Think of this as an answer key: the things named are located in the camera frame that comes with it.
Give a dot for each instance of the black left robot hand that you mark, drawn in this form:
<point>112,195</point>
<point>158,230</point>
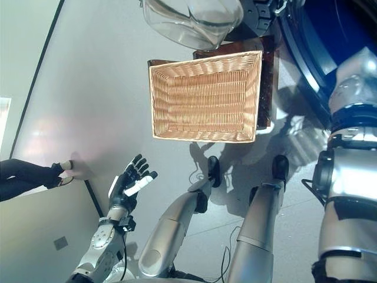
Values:
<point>123,188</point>

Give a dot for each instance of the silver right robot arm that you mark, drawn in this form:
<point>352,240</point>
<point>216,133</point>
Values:
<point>350,177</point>

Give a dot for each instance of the round washing machine door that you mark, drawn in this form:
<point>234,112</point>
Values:
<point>194,20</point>

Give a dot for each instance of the grey front-load washing machine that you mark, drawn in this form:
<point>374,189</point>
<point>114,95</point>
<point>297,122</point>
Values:
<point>309,44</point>

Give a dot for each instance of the silver left robot leg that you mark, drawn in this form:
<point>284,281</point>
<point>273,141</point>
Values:
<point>168,236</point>

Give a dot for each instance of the silver robot leg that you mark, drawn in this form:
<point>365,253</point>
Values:
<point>168,236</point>
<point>253,236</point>

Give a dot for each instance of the bystander dark-clothed limb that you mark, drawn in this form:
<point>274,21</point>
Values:
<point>17,188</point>
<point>23,169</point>

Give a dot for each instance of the wicker laundry basket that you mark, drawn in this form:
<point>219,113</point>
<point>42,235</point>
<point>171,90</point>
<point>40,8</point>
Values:
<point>203,100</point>

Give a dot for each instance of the silver right robot leg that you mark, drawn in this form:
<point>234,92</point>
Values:
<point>253,236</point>

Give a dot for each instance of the dark brown wooden stand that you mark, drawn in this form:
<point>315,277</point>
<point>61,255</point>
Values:
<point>268,88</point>

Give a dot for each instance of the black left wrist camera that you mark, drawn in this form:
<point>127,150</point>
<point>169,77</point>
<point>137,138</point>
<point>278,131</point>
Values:
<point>128,224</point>

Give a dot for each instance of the grey wall socket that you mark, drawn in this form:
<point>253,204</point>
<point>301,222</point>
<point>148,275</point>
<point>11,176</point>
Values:
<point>61,243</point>

